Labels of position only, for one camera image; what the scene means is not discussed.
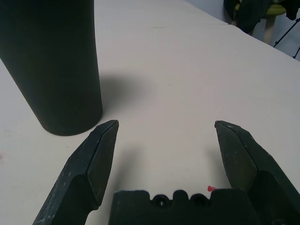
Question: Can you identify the black tripod stand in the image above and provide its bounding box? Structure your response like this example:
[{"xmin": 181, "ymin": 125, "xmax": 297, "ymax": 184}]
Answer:
[{"xmin": 273, "ymin": 14, "xmax": 300, "ymax": 60}]

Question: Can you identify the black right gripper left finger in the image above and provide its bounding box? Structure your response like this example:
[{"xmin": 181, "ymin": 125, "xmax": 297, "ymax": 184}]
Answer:
[{"xmin": 32, "ymin": 120, "xmax": 120, "ymax": 225}]

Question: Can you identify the wooden stool yellow-green seat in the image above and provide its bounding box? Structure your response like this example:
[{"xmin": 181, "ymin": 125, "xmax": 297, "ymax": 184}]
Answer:
[{"xmin": 231, "ymin": 2, "xmax": 287, "ymax": 44}]

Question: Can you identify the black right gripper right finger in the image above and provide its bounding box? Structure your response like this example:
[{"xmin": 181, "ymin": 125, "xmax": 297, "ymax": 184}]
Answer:
[{"xmin": 214, "ymin": 120, "xmax": 300, "ymax": 225}]

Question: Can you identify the black cup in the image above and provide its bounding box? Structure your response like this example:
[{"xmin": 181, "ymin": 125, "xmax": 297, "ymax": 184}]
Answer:
[{"xmin": 0, "ymin": 0, "xmax": 104, "ymax": 137}]

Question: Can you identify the black jacket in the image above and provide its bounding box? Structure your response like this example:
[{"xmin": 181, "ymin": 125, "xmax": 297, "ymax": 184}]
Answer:
[{"xmin": 222, "ymin": 0, "xmax": 300, "ymax": 35}]

